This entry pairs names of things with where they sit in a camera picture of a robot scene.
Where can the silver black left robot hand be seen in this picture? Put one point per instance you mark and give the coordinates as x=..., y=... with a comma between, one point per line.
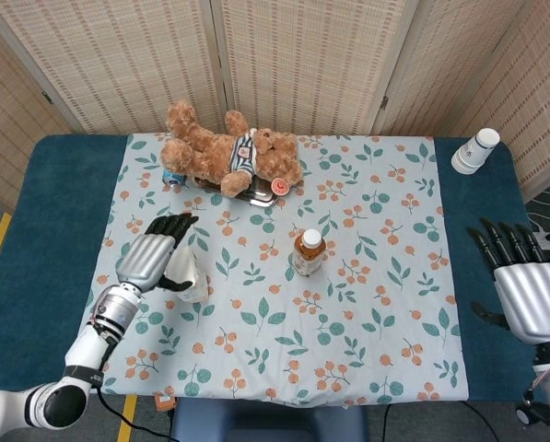
x=145, y=262

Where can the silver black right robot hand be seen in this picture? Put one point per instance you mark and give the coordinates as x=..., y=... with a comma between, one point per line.
x=532, y=299

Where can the white tissue pack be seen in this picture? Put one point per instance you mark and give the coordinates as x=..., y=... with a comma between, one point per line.
x=196, y=287

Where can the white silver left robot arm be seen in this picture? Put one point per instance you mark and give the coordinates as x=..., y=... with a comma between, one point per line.
x=85, y=350

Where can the floral tablecloth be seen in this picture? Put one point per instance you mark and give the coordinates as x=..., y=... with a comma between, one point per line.
x=274, y=322

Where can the white power strip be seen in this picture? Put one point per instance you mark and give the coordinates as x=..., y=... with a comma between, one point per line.
x=547, y=238

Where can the blue drink can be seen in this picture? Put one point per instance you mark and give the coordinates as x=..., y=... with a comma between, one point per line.
x=173, y=178

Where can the teal table cover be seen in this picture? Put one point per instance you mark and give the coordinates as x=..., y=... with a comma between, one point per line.
x=39, y=258

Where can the metal tray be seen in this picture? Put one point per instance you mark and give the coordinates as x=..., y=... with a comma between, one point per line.
x=256, y=195

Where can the brown teddy bear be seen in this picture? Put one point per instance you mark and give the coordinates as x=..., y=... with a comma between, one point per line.
x=210, y=149

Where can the small orange tag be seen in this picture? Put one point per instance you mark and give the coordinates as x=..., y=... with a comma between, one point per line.
x=165, y=402

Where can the tea bottle with white cap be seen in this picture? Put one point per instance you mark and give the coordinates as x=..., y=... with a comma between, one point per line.
x=309, y=255

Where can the dark blue chair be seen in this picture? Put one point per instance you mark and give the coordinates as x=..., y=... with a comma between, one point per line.
x=265, y=423

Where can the woven folding screen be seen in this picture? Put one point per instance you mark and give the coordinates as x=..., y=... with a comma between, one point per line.
x=302, y=60

